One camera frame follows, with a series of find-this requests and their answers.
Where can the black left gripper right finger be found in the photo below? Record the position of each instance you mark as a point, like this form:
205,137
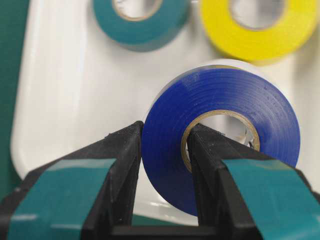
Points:
247,195

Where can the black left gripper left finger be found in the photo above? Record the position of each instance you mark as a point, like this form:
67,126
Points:
79,196

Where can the blue tape roll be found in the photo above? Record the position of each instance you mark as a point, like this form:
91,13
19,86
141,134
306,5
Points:
243,106

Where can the white tape roll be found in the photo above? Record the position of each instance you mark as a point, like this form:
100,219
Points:
218,63

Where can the yellow tape roll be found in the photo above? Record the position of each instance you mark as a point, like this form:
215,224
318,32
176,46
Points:
293,29

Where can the teal green tape roll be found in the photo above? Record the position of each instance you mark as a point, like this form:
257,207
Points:
142,35

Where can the white plastic case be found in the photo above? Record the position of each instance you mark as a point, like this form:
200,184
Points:
76,86

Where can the green table cloth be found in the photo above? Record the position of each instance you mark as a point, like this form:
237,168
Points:
13,19

